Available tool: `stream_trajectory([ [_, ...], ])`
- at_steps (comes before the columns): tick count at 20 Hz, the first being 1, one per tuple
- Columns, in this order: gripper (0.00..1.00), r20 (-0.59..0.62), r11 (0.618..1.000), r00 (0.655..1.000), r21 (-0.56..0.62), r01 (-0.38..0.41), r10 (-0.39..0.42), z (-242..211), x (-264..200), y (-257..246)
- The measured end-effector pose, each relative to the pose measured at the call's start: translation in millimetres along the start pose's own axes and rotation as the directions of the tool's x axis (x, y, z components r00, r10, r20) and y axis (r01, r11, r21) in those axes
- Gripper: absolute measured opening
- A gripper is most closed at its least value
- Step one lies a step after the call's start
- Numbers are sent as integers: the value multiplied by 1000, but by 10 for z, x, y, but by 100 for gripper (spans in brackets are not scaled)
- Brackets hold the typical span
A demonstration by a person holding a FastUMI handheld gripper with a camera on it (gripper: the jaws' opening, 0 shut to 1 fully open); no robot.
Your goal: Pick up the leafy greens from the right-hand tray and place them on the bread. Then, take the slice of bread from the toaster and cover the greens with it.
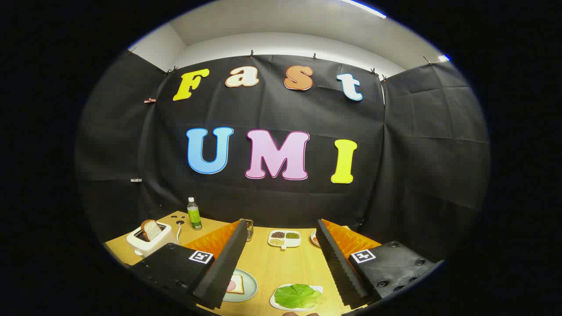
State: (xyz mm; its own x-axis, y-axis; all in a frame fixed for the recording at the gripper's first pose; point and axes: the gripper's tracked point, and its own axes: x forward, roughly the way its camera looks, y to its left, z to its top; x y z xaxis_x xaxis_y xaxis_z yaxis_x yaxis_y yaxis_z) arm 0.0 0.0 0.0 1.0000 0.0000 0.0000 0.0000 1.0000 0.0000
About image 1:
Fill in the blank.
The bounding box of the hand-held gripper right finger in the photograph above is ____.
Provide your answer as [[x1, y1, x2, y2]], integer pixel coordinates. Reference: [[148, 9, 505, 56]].
[[316, 219, 444, 310]]

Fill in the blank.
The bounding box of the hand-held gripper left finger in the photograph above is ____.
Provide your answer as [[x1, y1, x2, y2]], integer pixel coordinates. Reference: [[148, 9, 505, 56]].
[[127, 219, 249, 310]]

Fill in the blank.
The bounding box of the green lettuce leaf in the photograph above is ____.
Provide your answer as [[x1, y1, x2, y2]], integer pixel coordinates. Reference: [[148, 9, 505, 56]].
[[274, 284, 324, 309]]

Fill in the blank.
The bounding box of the plain white bread slice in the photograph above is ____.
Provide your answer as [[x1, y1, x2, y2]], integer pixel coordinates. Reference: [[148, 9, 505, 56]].
[[140, 219, 162, 241]]

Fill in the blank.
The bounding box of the bread slice with ham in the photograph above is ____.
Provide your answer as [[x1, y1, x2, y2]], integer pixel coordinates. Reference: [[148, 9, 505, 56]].
[[226, 275, 245, 295]]

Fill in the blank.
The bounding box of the pale green round plate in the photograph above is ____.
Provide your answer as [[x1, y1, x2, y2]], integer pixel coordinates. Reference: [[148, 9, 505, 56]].
[[223, 268, 258, 303]]

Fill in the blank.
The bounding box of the white square plate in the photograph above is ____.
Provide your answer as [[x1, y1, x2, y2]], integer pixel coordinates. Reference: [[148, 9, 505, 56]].
[[270, 284, 324, 312]]

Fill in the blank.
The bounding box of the green label drink bottle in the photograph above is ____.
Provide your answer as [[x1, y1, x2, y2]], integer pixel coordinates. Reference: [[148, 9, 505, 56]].
[[187, 197, 203, 231]]

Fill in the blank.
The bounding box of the white divided bean dish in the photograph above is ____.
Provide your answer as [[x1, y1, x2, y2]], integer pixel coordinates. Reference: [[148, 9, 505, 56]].
[[268, 230, 302, 250]]

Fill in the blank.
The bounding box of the white toaster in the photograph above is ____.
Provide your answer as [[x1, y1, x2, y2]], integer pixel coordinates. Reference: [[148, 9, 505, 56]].
[[126, 222, 180, 258]]

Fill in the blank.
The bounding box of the black backdrop cloth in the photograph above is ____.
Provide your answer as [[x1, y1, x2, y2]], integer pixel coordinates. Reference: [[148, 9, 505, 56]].
[[75, 53, 490, 264]]

